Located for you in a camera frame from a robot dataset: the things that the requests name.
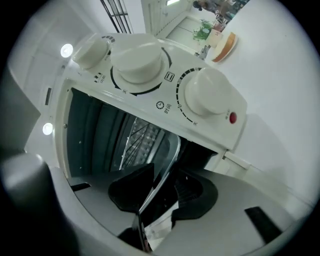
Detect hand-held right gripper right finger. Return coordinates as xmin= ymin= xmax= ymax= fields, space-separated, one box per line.
xmin=153 ymin=169 xmax=315 ymax=256

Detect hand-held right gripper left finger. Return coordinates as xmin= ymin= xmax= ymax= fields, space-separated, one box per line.
xmin=69 ymin=162 xmax=155 ymax=253

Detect silver baking tray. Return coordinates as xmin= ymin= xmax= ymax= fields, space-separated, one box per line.
xmin=111 ymin=131 xmax=183 ymax=216

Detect white toaster oven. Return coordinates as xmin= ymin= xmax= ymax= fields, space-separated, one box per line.
xmin=53 ymin=31 xmax=251 ymax=181

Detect round ceiling light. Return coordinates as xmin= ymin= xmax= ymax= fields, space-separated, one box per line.
xmin=41 ymin=122 xmax=54 ymax=136
xmin=59 ymin=43 xmax=74 ymax=58

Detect small round plate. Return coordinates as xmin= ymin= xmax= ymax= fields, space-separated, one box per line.
xmin=211 ymin=37 xmax=239 ymax=64

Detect bread slice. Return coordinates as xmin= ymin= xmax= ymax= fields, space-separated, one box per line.
xmin=213 ymin=31 xmax=237 ymax=61

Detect potted plant white flowers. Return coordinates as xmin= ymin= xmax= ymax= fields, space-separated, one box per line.
xmin=191 ymin=19 xmax=225 ymax=49

